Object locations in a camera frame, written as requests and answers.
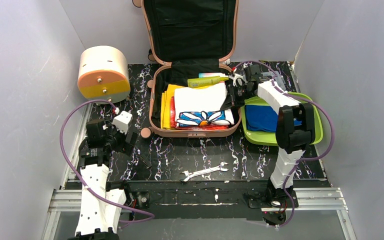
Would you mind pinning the red snack packet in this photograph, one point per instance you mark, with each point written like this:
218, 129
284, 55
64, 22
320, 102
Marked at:
196, 120

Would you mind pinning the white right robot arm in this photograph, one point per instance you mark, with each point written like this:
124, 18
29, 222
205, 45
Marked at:
295, 127

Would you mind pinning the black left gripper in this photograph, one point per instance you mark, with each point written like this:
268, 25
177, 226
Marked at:
127, 141

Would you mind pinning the aluminium frame rail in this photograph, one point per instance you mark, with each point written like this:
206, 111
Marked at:
64, 200

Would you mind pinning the silver open-end wrench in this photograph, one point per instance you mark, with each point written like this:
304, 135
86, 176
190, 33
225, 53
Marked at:
189, 175

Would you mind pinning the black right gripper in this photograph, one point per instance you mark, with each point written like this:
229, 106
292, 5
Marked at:
236, 93

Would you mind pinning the clear plastic screw box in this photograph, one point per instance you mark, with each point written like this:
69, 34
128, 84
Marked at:
278, 78

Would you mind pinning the yellow snack packet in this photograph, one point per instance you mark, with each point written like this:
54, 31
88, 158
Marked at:
167, 115

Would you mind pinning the pink hard-shell suitcase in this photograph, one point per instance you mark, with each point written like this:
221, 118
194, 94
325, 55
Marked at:
188, 37

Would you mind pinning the white printed garment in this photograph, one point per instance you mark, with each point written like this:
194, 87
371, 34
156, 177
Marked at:
209, 99

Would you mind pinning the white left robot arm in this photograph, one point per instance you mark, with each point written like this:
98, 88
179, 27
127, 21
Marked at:
99, 220

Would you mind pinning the teal pink tube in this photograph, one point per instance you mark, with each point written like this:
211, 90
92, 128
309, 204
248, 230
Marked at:
212, 74

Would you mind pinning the cream cylindrical drum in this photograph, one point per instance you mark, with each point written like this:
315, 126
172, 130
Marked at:
103, 74

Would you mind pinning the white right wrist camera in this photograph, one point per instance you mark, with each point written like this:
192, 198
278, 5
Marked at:
238, 80

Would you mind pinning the black spring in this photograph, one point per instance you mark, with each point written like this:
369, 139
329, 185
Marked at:
144, 162

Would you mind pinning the blue cloth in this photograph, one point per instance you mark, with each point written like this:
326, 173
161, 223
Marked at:
260, 118

